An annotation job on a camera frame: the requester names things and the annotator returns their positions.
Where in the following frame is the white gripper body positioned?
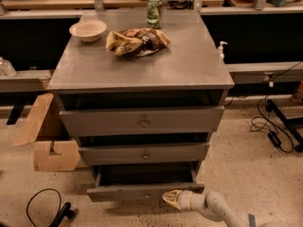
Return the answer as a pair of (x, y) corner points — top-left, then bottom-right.
(178, 190), (206, 212)

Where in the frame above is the black stand leg right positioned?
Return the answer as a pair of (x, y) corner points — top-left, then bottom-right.
(266, 99), (303, 152)

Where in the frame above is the white bowl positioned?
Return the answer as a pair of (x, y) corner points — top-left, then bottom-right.
(69, 20), (107, 43)

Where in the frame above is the grey drawer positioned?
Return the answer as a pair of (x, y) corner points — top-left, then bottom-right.
(79, 136), (209, 166)
(87, 162), (205, 201)
(60, 91), (223, 137)

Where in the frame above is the grey top drawer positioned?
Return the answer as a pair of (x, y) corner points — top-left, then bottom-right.
(60, 91), (223, 137)

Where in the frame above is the black stand leg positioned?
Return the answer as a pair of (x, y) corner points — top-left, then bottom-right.
(266, 99), (303, 152)
(7, 102), (26, 125)

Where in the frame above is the green soda can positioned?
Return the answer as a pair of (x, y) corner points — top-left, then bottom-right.
(147, 0), (162, 29)

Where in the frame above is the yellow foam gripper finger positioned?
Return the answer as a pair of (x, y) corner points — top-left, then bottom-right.
(162, 189), (181, 209)

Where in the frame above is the clear plastic container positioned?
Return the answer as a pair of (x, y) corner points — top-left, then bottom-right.
(0, 57), (16, 79)

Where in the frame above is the crumpled chip bag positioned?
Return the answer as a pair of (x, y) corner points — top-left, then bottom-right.
(106, 28), (170, 57)

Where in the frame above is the grey middle drawer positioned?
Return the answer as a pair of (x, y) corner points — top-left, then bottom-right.
(79, 136), (209, 166)

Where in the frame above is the black stand leg left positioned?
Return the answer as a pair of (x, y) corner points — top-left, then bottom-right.
(7, 102), (26, 125)

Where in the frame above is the black floor cable right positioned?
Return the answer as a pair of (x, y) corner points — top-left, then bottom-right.
(249, 61), (303, 153)

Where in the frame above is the blue floor tape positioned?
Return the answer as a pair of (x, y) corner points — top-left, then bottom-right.
(248, 214), (257, 227)

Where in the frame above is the black floor cable left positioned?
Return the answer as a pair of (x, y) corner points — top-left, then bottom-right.
(25, 188), (77, 227)

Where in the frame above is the cardboard box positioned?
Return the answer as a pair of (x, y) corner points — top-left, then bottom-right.
(12, 93), (86, 172)

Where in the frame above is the grey bottom drawer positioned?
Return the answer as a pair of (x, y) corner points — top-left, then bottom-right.
(87, 162), (205, 201)

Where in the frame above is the grey drawer cabinet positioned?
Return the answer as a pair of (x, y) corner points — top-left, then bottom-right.
(46, 9), (235, 187)

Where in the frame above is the black floor cable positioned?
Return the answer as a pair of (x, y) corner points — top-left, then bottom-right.
(249, 61), (303, 153)
(25, 188), (77, 227)

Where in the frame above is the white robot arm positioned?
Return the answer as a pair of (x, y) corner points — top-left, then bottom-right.
(162, 189), (257, 227)

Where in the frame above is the orange bottle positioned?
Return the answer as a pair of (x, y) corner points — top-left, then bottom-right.
(291, 81), (303, 103)

